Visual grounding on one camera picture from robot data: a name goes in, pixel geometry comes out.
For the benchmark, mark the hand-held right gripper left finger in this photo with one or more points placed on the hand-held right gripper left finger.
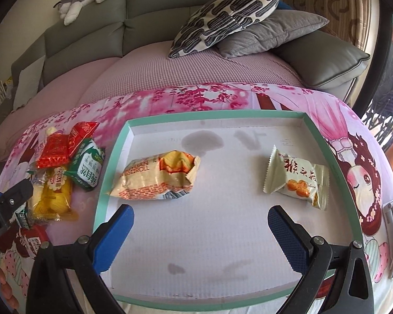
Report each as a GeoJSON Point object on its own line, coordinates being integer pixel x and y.
{"type": "Point", "coordinates": [114, 235]}

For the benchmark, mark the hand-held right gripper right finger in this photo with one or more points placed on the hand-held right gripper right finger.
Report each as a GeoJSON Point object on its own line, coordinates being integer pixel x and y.
{"type": "Point", "coordinates": [288, 238]}

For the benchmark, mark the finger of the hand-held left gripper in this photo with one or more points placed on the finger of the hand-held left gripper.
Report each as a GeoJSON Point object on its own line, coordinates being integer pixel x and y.
{"type": "Point", "coordinates": [14, 194]}

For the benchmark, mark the green white snack packet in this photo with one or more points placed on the green white snack packet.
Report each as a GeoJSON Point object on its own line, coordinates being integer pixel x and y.
{"type": "Point", "coordinates": [22, 217]}
{"type": "Point", "coordinates": [85, 170]}

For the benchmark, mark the yellow chips snack packet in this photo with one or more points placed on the yellow chips snack packet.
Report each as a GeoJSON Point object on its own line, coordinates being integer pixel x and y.
{"type": "Point", "coordinates": [52, 199]}

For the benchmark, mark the teal-edged white tray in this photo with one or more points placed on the teal-edged white tray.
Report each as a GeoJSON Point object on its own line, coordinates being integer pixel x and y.
{"type": "Point", "coordinates": [216, 229]}

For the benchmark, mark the dark red snack packet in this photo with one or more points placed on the dark red snack packet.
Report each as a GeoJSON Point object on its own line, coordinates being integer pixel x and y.
{"type": "Point", "coordinates": [32, 240]}

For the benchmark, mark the red gold-patterned snack packet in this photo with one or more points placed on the red gold-patterned snack packet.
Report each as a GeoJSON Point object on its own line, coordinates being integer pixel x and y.
{"type": "Point", "coordinates": [54, 152]}

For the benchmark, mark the cream snack packet orange fruits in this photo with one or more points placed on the cream snack packet orange fruits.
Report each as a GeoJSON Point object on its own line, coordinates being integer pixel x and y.
{"type": "Point", "coordinates": [291, 176]}

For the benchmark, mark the beige brick-print snack packet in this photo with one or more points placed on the beige brick-print snack packet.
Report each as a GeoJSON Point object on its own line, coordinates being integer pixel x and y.
{"type": "Point", "coordinates": [144, 176]}

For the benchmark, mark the red flower-print snack packet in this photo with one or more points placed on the red flower-print snack packet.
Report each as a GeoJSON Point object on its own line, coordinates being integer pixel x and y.
{"type": "Point", "coordinates": [80, 134]}

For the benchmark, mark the colourful printed papers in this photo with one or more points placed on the colourful printed papers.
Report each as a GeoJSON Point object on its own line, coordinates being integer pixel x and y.
{"type": "Point", "coordinates": [3, 88]}

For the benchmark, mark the pink waffle sofa cover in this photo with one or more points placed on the pink waffle sofa cover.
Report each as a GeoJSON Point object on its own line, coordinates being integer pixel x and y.
{"type": "Point", "coordinates": [134, 78]}

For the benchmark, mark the pink printed blanket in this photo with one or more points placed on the pink printed blanket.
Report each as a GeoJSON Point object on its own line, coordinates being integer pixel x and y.
{"type": "Point", "coordinates": [199, 99]}

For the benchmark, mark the black metal rack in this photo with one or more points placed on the black metal rack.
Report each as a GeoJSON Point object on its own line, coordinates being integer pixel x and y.
{"type": "Point", "coordinates": [389, 104]}

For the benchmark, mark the grey sofa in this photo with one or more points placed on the grey sofa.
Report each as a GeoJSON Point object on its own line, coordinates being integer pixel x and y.
{"type": "Point", "coordinates": [85, 39]}

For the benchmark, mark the grey pillow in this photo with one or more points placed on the grey pillow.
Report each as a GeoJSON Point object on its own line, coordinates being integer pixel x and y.
{"type": "Point", "coordinates": [271, 32]}

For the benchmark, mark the black white patterned pillow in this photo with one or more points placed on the black white patterned pillow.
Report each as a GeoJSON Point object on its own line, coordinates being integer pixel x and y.
{"type": "Point", "coordinates": [229, 16]}

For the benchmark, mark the blue cloth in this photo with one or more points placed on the blue cloth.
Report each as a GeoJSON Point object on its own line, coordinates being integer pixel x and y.
{"type": "Point", "coordinates": [285, 5]}

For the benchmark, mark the beige patterned curtain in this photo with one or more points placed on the beige patterned curtain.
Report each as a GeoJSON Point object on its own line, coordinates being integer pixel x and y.
{"type": "Point", "coordinates": [330, 3]}

